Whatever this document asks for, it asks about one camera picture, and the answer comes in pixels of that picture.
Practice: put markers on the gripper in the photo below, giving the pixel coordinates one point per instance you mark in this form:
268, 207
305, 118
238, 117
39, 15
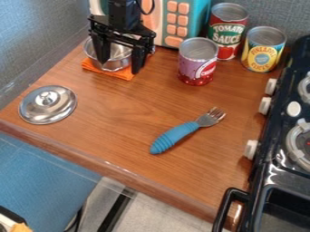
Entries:
125, 32

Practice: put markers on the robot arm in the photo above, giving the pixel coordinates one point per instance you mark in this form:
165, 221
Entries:
123, 12

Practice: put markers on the orange cloth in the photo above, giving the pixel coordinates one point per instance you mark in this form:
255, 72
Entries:
109, 72

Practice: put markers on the blue fork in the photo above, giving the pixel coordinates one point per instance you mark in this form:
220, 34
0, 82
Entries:
181, 133

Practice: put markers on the silver pot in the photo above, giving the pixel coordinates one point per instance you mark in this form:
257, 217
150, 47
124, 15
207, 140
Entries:
113, 56

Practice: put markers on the toy microwave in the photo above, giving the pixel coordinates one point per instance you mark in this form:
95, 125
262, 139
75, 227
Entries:
177, 21

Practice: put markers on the purple can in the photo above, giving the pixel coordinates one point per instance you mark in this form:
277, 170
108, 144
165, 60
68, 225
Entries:
197, 62

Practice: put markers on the silver lid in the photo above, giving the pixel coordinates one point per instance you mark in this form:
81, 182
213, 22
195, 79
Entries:
47, 104

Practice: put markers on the red tomato sauce can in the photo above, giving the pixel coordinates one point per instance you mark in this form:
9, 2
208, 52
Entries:
227, 30

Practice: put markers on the yellow pineapple can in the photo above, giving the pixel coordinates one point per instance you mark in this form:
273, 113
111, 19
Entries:
262, 50

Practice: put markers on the toy stove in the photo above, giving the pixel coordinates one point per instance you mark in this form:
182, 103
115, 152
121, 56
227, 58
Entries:
278, 145

